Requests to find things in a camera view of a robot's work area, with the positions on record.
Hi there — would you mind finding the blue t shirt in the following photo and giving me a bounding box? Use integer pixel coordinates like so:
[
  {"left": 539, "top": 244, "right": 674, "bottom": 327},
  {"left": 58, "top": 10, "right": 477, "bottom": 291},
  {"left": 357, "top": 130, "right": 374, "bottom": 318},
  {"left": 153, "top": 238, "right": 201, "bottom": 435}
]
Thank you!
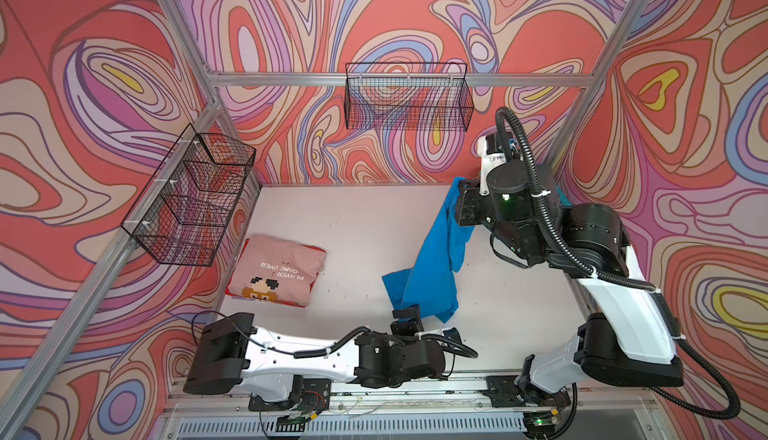
[{"left": 382, "top": 177, "right": 474, "bottom": 323}]

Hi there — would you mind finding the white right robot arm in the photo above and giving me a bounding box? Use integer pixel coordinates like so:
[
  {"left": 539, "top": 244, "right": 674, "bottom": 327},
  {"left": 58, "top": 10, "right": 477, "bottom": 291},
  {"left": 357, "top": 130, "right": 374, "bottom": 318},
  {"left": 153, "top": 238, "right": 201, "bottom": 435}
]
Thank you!
[{"left": 454, "top": 108, "right": 741, "bottom": 420}]

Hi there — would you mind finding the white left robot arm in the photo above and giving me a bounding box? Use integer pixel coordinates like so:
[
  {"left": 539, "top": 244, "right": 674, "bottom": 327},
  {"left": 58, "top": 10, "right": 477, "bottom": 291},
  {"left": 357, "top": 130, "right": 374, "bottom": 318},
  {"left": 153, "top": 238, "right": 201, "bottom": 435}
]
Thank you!
[{"left": 183, "top": 307, "right": 479, "bottom": 405}]

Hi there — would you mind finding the teal plastic basket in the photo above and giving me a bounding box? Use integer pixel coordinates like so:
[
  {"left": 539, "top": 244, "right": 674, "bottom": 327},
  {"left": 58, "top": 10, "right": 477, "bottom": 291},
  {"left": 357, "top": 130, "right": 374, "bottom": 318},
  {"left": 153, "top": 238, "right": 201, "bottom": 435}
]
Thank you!
[{"left": 556, "top": 186, "right": 573, "bottom": 208}]

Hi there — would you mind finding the pink folded t shirt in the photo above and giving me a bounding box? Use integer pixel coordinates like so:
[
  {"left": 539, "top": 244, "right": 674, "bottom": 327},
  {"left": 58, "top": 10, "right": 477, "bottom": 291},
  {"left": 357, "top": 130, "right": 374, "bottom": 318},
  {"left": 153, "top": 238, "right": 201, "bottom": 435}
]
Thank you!
[{"left": 226, "top": 234, "right": 327, "bottom": 308}]

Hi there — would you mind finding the black wire basket back wall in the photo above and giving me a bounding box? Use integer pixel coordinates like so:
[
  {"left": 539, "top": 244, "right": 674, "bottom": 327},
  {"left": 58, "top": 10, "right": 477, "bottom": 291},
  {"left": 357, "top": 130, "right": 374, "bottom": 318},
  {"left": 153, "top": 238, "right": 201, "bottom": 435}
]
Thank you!
[{"left": 343, "top": 62, "right": 474, "bottom": 132}]

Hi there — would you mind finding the black wire basket wall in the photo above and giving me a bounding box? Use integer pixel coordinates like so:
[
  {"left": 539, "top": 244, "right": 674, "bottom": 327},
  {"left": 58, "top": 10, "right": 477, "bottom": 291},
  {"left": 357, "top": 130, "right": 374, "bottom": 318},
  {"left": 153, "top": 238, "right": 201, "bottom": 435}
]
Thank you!
[
  {"left": 121, "top": 125, "right": 256, "bottom": 267},
  {"left": 343, "top": 62, "right": 474, "bottom": 132}
]

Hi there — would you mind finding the black wire basket left wall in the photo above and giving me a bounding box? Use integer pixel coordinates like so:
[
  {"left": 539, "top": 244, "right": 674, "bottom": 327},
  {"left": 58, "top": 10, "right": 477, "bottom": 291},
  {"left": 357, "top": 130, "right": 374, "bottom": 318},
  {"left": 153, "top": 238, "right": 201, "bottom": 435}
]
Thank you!
[{"left": 121, "top": 125, "right": 256, "bottom": 267}]

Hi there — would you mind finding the aluminium horizontal frame bar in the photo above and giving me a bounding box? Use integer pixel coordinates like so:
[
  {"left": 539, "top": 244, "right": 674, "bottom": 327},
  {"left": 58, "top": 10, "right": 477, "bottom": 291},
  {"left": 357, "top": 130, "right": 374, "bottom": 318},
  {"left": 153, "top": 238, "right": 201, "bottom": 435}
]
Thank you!
[{"left": 208, "top": 72, "right": 596, "bottom": 88}]

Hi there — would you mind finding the aluminium right frame post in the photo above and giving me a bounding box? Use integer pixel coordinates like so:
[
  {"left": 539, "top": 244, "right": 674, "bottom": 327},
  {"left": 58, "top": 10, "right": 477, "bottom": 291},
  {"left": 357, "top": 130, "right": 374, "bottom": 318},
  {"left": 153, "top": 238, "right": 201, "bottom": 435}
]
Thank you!
[{"left": 541, "top": 0, "right": 651, "bottom": 171}]

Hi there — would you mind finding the aluminium left diagonal frame bar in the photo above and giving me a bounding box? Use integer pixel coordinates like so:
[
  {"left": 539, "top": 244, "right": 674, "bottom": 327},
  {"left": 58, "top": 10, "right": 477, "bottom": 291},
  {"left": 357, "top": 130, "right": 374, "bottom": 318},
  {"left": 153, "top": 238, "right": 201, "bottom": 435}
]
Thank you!
[{"left": 1, "top": 100, "right": 222, "bottom": 439}]

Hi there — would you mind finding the aluminium corner frame post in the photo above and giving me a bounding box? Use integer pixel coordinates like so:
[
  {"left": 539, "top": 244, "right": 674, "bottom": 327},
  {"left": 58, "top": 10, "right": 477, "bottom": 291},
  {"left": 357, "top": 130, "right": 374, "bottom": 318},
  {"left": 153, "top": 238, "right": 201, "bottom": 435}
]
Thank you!
[{"left": 139, "top": 0, "right": 265, "bottom": 192}]

